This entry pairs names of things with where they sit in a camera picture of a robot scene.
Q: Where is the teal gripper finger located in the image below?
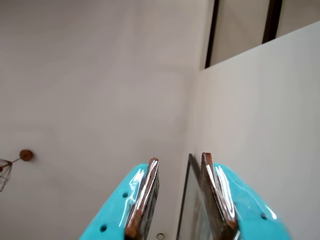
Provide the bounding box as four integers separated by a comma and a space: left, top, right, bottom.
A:
200, 151, 293, 240
78, 157, 161, 240

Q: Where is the black framed picture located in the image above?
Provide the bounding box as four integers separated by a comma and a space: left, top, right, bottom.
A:
176, 153, 213, 240

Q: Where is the round wooden ceiling rose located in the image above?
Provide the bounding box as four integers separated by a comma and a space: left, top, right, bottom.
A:
19, 149, 34, 162

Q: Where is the black framed glass partition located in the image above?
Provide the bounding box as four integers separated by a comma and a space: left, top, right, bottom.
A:
204, 0, 320, 70

